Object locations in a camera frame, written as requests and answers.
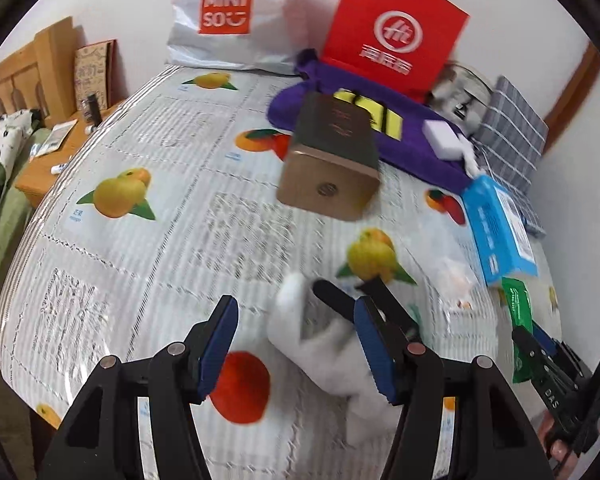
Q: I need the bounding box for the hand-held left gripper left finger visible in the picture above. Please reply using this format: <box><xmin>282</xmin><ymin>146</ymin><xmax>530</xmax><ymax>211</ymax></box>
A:
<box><xmin>39</xmin><ymin>294</ymin><xmax>241</xmax><ymax>480</ymax></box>

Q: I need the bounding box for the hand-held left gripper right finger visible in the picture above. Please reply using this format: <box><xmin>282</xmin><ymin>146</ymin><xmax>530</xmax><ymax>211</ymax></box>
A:
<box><xmin>352</xmin><ymin>295</ymin><xmax>556</xmax><ymax>480</ymax></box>

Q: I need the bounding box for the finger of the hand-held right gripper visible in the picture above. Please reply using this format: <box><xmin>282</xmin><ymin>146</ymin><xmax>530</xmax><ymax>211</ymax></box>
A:
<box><xmin>511</xmin><ymin>327</ymin><xmax>569</xmax><ymax>396</ymax></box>
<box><xmin>532</xmin><ymin>322</ymin><xmax>593</xmax><ymax>379</ymax></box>

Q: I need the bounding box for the white sock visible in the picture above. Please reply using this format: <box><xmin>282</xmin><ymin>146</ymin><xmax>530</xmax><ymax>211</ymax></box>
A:
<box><xmin>459</xmin><ymin>135</ymin><xmax>487</xmax><ymax>179</ymax></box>
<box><xmin>267</xmin><ymin>272</ymin><xmax>386</xmax><ymax>443</ymax></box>

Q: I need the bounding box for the green packet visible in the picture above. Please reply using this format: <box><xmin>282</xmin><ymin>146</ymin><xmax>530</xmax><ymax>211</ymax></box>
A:
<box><xmin>500</xmin><ymin>276</ymin><xmax>537</xmax><ymax>385</ymax></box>

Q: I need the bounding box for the black watch strap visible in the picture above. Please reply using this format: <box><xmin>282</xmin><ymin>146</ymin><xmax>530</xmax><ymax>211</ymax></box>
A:
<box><xmin>357</xmin><ymin>276</ymin><xmax>421</xmax><ymax>343</ymax></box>
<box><xmin>312</xmin><ymin>280</ymin><xmax>361</xmax><ymax>323</ymax></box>

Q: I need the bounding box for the white foam block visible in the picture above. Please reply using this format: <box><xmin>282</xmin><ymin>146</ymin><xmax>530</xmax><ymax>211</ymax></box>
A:
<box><xmin>422</xmin><ymin>120</ymin><xmax>468</xmax><ymax>160</ymax></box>

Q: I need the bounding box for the person's right hand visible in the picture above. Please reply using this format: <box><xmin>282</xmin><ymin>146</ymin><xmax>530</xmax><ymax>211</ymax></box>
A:
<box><xmin>537</xmin><ymin>410</ymin><xmax>577</xmax><ymax>469</ymax></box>

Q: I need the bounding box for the fruit print tablecloth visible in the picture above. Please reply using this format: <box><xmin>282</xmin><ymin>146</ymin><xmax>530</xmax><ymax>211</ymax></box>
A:
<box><xmin>0</xmin><ymin>62</ymin><xmax>566</xmax><ymax>480</ymax></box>

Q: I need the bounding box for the blue cardboard box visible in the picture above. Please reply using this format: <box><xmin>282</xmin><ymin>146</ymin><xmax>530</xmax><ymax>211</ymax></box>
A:
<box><xmin>462</xmin><ymin>176</ymin><xmax>540</xmax><ymax>288</ymax></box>

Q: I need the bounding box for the purple cloth bag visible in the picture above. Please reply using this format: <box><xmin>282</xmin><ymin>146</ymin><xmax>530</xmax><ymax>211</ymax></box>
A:
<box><xmin>266</xmin><ymin>49</ymin><xmax>473</xmax><ymax>193</ymax></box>

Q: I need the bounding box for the dark gold tin box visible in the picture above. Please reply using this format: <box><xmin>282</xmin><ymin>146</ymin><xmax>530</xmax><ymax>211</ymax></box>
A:
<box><xmin>276</xmin><ymin>92</ymin><xmax>381</xmax><ymax>222</ymax></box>

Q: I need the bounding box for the grey plaid cloth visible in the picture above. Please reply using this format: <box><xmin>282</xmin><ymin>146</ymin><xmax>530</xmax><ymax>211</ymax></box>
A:
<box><xmin>472</xmin><ymin>75</ymin><xmax>551</xmax><ymax>238</ymax></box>

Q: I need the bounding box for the wooden nightstand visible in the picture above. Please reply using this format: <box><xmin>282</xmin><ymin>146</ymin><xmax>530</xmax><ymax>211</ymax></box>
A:
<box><xmin>14</xmin><ymin>102</ymin><xmax>126</xmax><ymax>208</ymax></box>

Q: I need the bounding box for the green bedsheet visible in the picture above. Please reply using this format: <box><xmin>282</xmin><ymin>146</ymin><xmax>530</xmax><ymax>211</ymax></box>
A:
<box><xmin>0</xmin><ymin>127</ymin><xmax>51</xmax><ymax>286</ymax></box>

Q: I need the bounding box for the white sachet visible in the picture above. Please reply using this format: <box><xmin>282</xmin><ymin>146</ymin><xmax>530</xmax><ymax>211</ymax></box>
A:
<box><xmin>32</xmin><ymin>120</ymin><xmax>79</xmax><ymax>158</ymax></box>

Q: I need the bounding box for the small dark bottle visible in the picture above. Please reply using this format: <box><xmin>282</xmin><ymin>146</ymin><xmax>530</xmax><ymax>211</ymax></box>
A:
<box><xmin>82</xmin><ymin>92</ymin><xmax>103</xmax><ymax>128</ymax></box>

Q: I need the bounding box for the grey backpack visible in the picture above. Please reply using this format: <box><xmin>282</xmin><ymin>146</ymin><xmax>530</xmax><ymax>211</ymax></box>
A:
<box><xmin>430</xmin><ymin>60</ymin><xmax>493</xmax><ymax>128</ymax></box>

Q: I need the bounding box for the white flower print cloth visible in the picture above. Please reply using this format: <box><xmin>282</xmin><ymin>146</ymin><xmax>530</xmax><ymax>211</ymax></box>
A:
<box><xmin>0</xmin><ymin>110</ymin><xmax>43</xmax><ymax>183</ymax></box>

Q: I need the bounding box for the patterned brown notebook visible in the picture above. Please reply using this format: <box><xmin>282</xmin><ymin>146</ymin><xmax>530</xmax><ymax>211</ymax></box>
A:
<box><xmin>74</xmin><ymin>39</ymin><xmax>118</xmax><ymax>111</ymax></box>

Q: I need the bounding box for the wooden headboard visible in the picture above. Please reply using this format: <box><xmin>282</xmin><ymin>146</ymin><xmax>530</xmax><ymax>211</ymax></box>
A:
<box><xmin>0</xmin><ymin>16</ymin><xmax>78</xmax><ymax>121</ymax></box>

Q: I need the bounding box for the white plastic shopping bag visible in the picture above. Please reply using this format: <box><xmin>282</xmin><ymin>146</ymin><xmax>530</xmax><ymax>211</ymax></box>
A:
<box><xmin>166</xmin><ymin>0</ymin><xmax>316</xmax><ymax>72</ymax></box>

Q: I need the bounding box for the red paper bag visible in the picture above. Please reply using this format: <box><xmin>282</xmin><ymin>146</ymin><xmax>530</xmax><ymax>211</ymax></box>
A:
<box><xmin>321</xmin><ymin>0</ymin><xmax>471</xmax><ymax>103</ymax></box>

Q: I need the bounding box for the brown wooden door frame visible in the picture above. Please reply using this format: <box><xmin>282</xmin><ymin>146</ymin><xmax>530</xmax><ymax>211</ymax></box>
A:
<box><xmin>545</xmin><ymin>42</ymin><xmax>600</xmax><ymax>153</ymax></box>

